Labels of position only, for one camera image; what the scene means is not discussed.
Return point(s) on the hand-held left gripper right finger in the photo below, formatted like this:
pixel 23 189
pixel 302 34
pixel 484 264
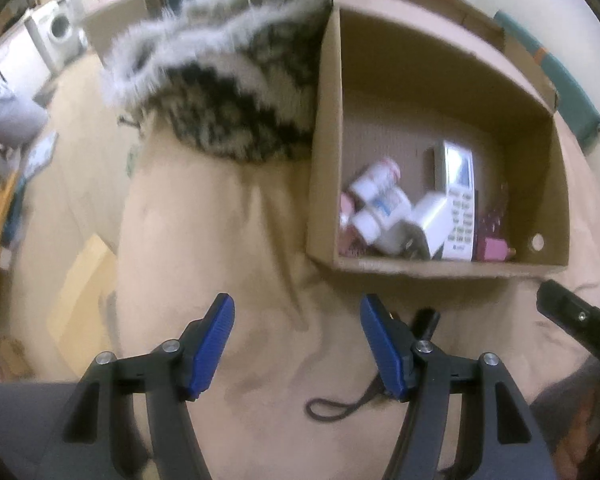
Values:
pixel 382 350

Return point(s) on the white bottle blue label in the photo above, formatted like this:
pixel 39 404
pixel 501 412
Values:
pixel 390 204

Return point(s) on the grey plastic bag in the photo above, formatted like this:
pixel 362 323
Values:
pixel 10 115

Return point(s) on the pink small bottle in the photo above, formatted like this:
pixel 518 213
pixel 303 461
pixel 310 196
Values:
pixel 497 249

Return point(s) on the white bottle pink cap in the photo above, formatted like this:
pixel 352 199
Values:
pixel 375 177

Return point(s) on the small white bottle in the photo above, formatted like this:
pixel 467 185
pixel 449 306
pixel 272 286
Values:
pixel 366 225

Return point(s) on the person's right hand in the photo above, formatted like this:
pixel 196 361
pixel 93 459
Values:
pixel 587 435

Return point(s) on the white air conditioner remote control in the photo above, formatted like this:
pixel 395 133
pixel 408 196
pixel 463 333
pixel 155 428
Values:
pixel 457 200

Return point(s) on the white power adapter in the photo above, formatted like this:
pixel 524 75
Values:
pixel 432 220

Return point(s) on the white washing machine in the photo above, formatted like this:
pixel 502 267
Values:
pixel 57 32

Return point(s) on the white grey packet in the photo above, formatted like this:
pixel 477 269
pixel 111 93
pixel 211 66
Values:
pixel 400 242

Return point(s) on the white low cabinet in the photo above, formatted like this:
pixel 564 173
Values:
pixel 22 62

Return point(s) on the leopard print fur blanket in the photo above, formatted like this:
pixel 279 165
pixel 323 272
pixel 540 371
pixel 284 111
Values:
pixel 220 70

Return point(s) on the tan bed sheet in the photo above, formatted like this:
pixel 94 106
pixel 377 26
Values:
pixel 220 240

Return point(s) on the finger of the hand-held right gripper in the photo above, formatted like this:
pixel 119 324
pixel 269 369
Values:
pixel 580 320

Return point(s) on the cardboard box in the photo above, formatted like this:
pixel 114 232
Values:
pixel 405 85

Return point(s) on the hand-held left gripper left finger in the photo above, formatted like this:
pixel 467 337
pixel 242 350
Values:
pixel 210 345

